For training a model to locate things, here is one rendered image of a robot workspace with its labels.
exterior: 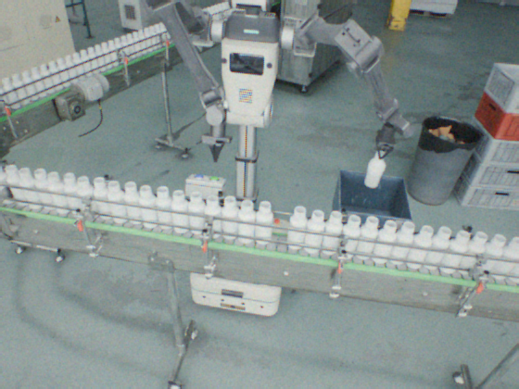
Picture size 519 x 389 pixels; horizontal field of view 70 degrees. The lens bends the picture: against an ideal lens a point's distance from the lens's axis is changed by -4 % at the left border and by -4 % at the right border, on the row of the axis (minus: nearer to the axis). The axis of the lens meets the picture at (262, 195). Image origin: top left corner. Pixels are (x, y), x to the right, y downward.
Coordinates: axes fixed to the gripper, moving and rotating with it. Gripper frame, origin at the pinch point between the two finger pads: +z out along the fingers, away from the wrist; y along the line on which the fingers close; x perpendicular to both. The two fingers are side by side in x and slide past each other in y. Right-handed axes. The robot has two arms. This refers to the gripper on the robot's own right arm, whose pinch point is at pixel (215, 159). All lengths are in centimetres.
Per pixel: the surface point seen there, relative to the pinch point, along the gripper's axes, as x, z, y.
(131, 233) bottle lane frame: -16.8, 27.4, -25.8
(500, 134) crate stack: 160, -8, 175
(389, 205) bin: 51, 24, 79
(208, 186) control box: -3.8, 9.5, -1.3
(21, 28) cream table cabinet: 266, -52, -294
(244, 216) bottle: -18.9, 13.0, 15.5
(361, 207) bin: 53, 28, 65
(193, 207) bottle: -18.2, 12.7, -2.4
